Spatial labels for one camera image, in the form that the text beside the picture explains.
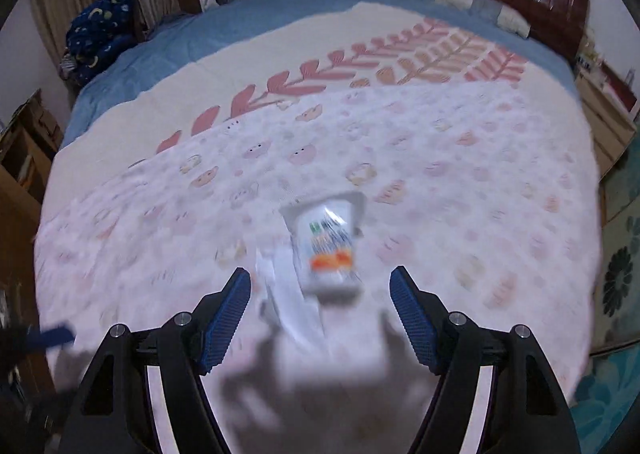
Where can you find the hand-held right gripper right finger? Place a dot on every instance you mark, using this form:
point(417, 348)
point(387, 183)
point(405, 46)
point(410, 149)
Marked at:
point(412, 314)

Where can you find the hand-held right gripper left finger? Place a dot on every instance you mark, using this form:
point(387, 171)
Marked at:
point(227, 319)

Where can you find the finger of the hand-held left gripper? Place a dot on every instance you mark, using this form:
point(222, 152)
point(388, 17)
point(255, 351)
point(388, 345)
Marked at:
point(50, 335)

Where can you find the white paper slip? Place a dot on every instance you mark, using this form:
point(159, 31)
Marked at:
point(287, 296)

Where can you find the white packet with orange label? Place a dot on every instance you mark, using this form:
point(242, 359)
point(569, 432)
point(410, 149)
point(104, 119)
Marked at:
point(327, 244)

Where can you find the white fleece blanket pink print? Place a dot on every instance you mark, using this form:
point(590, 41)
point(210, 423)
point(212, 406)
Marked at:
point(450, 214)

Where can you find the teal floral cloth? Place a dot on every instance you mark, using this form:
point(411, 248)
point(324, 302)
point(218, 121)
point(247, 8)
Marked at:
point(620, 284)

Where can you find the light wooden nightstand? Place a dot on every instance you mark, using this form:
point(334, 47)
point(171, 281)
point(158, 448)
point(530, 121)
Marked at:
point(607, 124)

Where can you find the cream blanket with pink leaves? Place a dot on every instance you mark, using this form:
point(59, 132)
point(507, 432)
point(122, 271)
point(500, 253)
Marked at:
point(300, 44)

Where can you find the blue bedsheet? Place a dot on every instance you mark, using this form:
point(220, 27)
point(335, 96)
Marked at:
point(175, 39)

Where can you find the red flat box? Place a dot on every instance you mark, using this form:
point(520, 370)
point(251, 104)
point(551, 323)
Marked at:
point(620, 90)

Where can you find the blue star-print bundle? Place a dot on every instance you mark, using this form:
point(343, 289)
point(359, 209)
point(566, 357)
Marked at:
point(100, 34)

